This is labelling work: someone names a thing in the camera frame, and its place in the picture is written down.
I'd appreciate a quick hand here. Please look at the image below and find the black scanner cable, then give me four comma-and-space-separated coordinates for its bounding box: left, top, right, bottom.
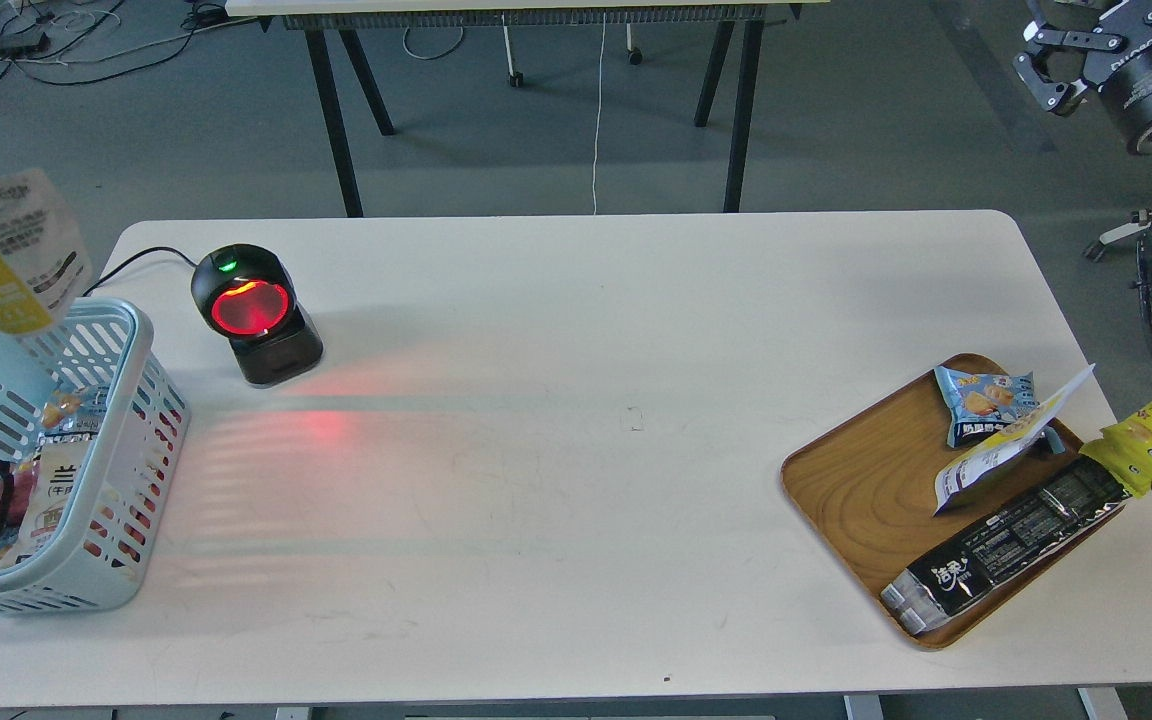
84, 247, 199, 300

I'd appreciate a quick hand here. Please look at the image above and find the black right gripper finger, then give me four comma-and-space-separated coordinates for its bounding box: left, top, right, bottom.
1011, 26, 1107, 118

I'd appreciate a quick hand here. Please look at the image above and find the white yellow snack pouch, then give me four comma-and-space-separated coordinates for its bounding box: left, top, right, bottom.
934, 364, 1094, 515

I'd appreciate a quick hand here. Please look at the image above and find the blue chip snack bag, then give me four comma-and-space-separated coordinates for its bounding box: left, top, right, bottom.
933, 365, 1039, 448

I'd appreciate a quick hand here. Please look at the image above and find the wooden tray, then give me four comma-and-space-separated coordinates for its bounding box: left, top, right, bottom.
781, 354, 1126, 650

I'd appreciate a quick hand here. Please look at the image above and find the black long cracker package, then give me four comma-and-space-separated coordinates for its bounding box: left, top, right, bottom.
879, 457, 1132, 635

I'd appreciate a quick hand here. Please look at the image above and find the black leg background table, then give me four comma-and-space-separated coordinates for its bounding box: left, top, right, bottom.
226, 0, 832, 217

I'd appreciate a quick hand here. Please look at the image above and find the white hanging cable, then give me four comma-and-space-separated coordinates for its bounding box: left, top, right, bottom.
590, 20, 609, 215

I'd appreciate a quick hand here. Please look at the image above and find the black barcode scanner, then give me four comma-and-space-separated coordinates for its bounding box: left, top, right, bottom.
191, 243, 324, 387

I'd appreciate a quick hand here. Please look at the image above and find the floor cables and adapter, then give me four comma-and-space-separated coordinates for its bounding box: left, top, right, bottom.
0, 0, 237, 129

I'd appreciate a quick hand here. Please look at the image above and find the light blue plastic basket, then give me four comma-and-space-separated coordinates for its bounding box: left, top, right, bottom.
0, 300, 189, 615

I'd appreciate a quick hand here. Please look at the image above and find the yellow nut snack pouch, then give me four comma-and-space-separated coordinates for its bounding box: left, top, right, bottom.
0, 168, 93, 334

